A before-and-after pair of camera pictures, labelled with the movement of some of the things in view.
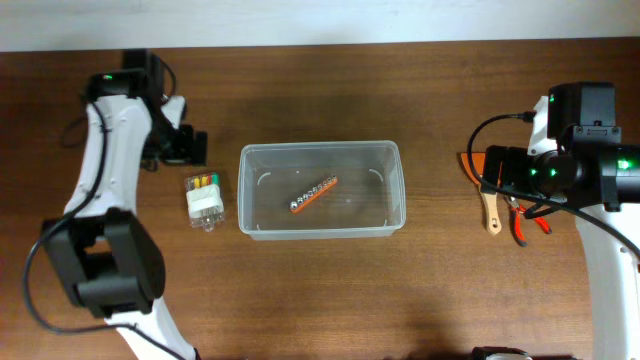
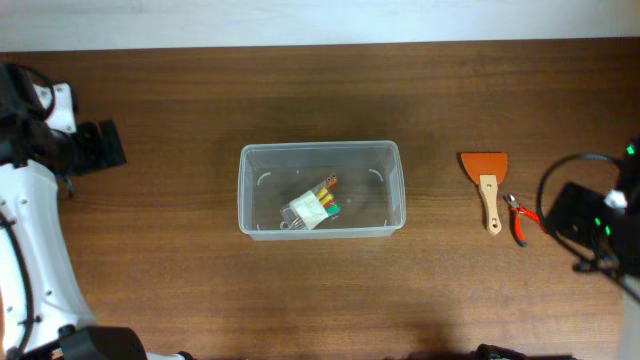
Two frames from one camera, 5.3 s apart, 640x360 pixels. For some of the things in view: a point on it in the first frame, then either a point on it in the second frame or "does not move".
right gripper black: x=512 y=160 -> x=583 y=202
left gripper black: x=185 y=151 -> x=103 y=155
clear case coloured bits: x=205 y=200 -> x=309 y=210
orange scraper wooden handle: x=489 y=198 does not move
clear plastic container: x=321 y=189 does not move
